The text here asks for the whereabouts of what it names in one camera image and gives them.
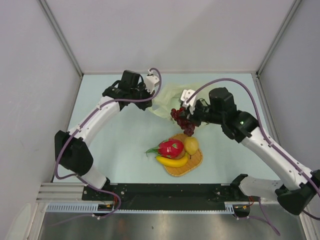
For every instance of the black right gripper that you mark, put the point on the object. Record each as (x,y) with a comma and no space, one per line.
(193,117)

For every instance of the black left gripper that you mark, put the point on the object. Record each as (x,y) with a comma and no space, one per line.
(144,105)

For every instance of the dark red fake fruit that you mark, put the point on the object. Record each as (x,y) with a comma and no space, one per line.
(180,117)

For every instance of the yellow fake pear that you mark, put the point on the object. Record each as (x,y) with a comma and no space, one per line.
(191,145)

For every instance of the translucent pale green plastic bag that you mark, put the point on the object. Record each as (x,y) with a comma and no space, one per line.
(169,98)

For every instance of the red fake dragon fruit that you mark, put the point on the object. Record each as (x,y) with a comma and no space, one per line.
(170,148)

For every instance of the yellow fake banana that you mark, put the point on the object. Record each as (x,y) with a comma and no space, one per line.
(173,163)

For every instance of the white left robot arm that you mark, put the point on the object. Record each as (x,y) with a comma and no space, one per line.
(72,154)

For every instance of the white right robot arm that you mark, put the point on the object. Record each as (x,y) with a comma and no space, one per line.
(297,184)

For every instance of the woven bamboo tray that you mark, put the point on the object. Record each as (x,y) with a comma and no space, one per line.
(191,157)

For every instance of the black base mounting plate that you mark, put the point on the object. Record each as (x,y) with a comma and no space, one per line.
(178,197)

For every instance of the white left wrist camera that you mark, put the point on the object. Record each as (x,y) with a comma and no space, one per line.
(152,80)

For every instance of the white slotted cable duct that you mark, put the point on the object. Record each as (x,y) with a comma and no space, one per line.
(96,208)

